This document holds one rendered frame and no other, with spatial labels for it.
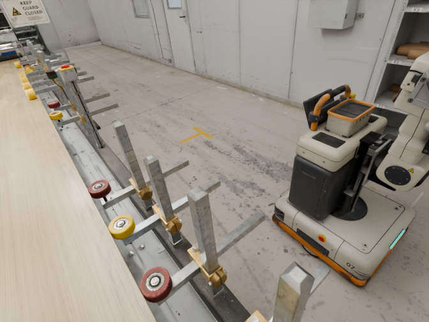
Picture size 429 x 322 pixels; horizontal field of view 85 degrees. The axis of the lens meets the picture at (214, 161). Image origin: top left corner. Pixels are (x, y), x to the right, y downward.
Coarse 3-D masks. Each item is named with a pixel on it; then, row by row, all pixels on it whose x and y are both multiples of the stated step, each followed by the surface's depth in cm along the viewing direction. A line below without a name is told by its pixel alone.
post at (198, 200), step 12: (192, 192) 50; (204, 192) 50; (192, 204) 51; (204, 204) 51; (192, 216) 55; (204, 216) 53; (204, 228) 55; (204, 240) 57; (204, 252) 60; (216, 252) 64; (204, 264) 66; (216, 264) 67
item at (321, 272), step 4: (320, 264) 69; (324, 264) 69; (316, 268) 68; (320, 268) 68; (324, 268) 68; (328, 268) 68; (312, 272) 67; (316, 272) 67; (320, 272) 67; (324, 272) 67; (328, 272) 67; (316, 276) 66; (320, 276) 66; (324, 276) 66; (316, 280) 65; (320, 280) 65; (316, 284) 65; (312, 288) 64; (316, 288) 66; (312, 292) 64; (272, 320) 59
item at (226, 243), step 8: (256, 216) 82; (264, 216) 83; (240, 224) 80; (248, 224) 80; (256, 224) 82; (232, 232) 78; (240, 232) 78; (248, 232) 80; (224, 240) 76; (232, 240) 76; (216, 248) 74; (224, 248) 74; (192, 264) 70; (184, 272) 68; (192, 272) 68; (176, 280) 67; (184, 280) 68; (176, 288) 67; (168, 296) 65; (160, 304) 64
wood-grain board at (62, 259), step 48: (0, 96) 202; (0, 144) 131; (48, 144) 126; (0, 192) 97; (48, 192) 94; (0, 240) 77; (48, 240) 75; (96, 240) 74; (0, 288) 64; (48, 288) 63; (96, 288) 61
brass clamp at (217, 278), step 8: (192, 248) 74; (192, 256) 71; (200, 264) 69; (200, 272) 71; (216, 272) 67; (224, 272) 68; (208, 280) 68; (216, 280) 65; (224, 280) 68; (216, 288) 67
